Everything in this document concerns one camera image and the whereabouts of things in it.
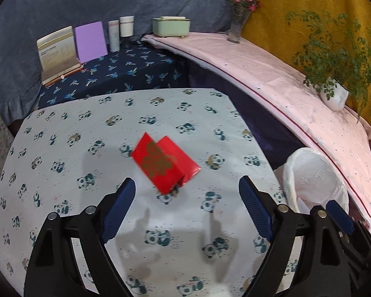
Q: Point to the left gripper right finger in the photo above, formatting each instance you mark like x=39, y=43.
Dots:
x=322, y=268

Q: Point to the mint green tissue box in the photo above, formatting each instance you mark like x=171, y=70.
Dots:
x=171, y=26

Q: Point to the yellow draped cloth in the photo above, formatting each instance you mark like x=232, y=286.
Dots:
x=269, y=28

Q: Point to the pink shelf cloth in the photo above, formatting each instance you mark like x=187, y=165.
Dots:
x=341, y=136

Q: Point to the white lined trash bin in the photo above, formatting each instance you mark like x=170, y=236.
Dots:
x=308, y=179

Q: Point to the navy floral cloth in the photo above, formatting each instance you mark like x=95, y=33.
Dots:
x=140, y=67

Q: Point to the tall white bottle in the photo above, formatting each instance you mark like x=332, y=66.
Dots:
x=114, y=35

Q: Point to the glass vase with flowers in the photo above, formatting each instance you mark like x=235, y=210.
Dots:
x=240, y=11

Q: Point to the blue grey draped cloth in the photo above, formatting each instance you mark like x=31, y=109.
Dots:
x=23, y=22

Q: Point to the white jar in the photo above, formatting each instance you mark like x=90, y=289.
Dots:
x=126, y=26

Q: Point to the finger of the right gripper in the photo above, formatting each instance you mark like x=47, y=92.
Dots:
x=354, y=232

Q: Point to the green plant white pot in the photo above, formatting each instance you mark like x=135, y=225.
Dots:
x=336, y=53

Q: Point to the purple notebook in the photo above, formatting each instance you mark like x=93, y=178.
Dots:
x=90, y=41

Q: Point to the gold desk calendar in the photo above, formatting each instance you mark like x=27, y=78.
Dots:
x=58, y=56

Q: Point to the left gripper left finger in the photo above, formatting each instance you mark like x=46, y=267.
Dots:
x=69, y=257

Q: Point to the red gold envelope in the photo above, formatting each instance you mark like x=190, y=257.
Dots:
x=164, y=163

